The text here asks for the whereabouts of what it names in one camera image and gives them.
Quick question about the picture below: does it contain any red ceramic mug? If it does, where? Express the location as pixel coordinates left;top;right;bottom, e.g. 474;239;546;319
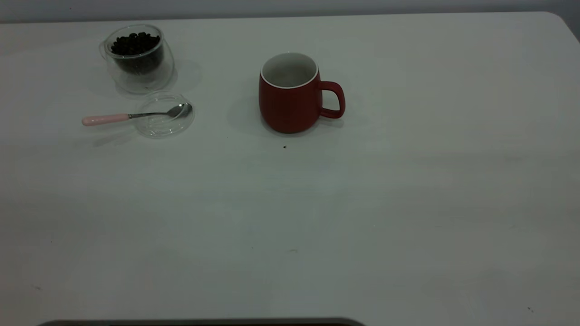
259;52;346;134

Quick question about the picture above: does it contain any pink-handled metal spoon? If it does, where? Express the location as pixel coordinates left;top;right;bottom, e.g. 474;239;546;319
82;103;193;126

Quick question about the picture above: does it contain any clear glass lid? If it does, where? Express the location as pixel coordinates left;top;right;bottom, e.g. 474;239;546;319
135;91;195;139

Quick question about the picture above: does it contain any dark coffee beans pile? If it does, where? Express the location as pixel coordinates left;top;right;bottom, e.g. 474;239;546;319
111;32;164;74

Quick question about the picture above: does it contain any clear glass jar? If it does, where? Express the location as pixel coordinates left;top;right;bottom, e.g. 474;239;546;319
101;24;174;94

